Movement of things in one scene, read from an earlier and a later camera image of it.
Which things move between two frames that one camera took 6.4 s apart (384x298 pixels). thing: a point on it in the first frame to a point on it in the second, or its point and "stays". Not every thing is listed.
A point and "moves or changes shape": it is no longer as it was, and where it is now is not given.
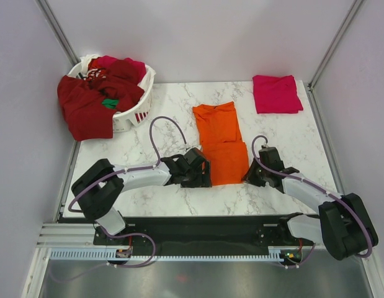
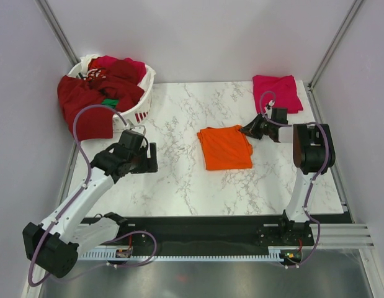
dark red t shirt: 89,105 stays
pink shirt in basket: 134,70 stays
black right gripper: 249,176 to 251,128
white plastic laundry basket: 129,118 stays
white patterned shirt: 85,60 stays
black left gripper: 203,180 to 152,165
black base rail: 202,232 stays
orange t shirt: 222,144 moves or changes shape
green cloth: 110,103 stays
